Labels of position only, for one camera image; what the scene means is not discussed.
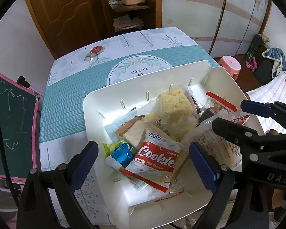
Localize white-label yellow cake packet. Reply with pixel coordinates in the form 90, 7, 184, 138
181, 124, 242, 170

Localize red white bread packet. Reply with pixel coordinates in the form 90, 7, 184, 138
187, 86, 250, 126

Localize blue foil candy packet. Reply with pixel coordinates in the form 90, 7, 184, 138
110, 143, 135, 168

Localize Cookies red white packet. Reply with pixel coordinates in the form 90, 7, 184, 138
122, 129, 184, 192

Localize clear yellow cake packet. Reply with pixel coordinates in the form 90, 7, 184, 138
155, 88, 198, 142

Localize white plastic storage tray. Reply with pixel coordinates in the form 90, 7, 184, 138
83, 60, 246, 228

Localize green pastry packet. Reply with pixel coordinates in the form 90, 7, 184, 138
103, 139, 132, 156

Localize brown chocolate snack packet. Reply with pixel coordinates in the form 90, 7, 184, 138
192, 95, 214, 123

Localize tan sandwich biscuit packet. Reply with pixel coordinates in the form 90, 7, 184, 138
105, 115, 157, 150

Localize white pink checked bedding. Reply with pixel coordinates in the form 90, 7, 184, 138
246, 71, 286, 134

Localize pink plastic stool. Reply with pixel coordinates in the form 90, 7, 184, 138
218, 55, 241, 80

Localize pile of clothes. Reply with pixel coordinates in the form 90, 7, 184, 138
245, 34, 286, 78

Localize teal floral tablecloth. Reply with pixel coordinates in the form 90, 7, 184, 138
39, 26, 220, 227

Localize pale sliding wardrobe doors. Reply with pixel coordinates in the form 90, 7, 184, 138
162, 0, 269, 57

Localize red candy on table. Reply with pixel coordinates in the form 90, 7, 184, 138
85, 46, 105, 62

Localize brown wooden door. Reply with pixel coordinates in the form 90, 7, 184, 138
25, 0, 107, 59

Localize wooden shelf unit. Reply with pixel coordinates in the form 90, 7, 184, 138
101, 0, 163, 37

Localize green chalkboard pink frame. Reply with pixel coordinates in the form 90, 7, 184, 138
0, 73, 39, 184

